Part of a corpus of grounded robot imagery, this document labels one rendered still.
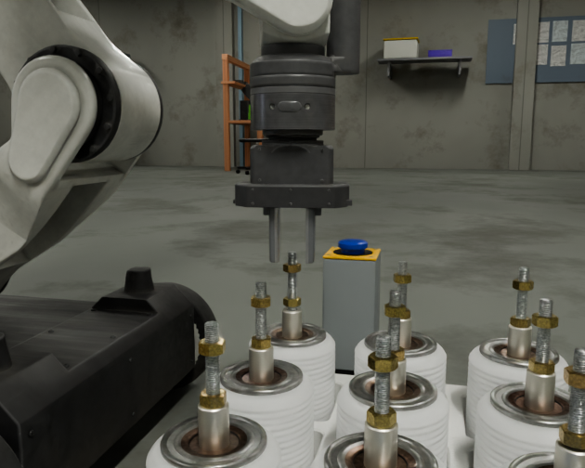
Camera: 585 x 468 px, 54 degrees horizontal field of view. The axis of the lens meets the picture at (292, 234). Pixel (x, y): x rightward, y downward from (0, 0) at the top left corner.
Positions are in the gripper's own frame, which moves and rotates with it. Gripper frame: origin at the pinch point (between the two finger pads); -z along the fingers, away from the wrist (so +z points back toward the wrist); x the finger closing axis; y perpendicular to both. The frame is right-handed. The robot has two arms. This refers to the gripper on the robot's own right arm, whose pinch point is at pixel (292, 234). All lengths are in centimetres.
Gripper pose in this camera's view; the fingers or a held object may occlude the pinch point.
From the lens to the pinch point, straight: 62.2
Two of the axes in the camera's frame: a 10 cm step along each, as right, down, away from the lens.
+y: 0.7, -1.6, 9.8
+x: 10.0, 0.1, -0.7
